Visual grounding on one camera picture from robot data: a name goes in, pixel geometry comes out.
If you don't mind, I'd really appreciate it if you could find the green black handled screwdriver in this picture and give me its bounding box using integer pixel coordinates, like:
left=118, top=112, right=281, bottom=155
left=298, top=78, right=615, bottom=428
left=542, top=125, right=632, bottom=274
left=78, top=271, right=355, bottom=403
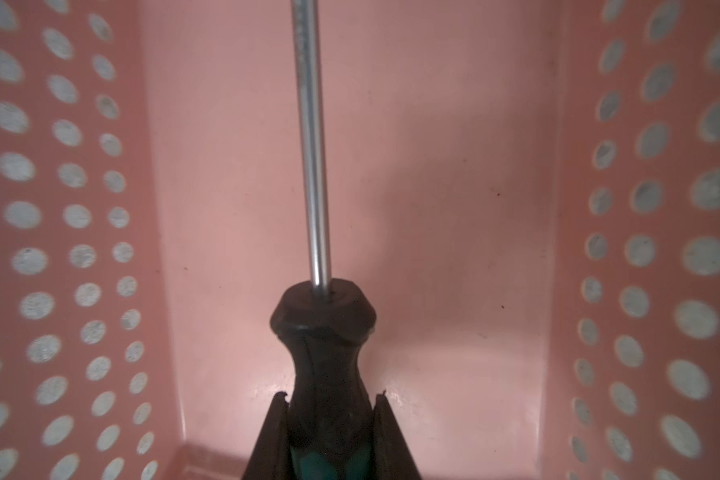
left=270, top=1, right=375, bottom=479

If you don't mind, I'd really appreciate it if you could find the pink perforated plastic bin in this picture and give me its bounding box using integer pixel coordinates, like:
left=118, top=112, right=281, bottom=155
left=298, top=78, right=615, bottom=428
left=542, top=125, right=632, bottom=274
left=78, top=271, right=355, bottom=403
left=0, top=1, right=720, bottom=479

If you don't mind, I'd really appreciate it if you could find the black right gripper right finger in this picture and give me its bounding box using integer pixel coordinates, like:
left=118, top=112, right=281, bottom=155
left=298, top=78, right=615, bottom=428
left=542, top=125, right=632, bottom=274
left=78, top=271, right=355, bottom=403
left=373, top=394, right=422, bottom=480

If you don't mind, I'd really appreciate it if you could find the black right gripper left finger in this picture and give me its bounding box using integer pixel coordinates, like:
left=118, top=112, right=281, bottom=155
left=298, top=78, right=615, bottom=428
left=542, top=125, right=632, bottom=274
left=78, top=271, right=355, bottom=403
left=241, top=392, right=293, bottom=480

